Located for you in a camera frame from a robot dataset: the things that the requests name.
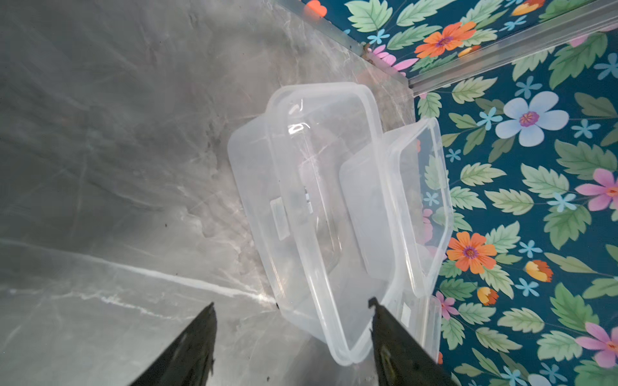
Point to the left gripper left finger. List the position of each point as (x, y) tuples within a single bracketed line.
[(189, 359)]

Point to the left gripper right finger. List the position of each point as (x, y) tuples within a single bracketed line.
[(398, 358)]

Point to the square clear box lid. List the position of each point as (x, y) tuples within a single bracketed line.
[(286, 164)]

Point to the square clear lunch box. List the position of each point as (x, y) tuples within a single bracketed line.
[(401, 208)]

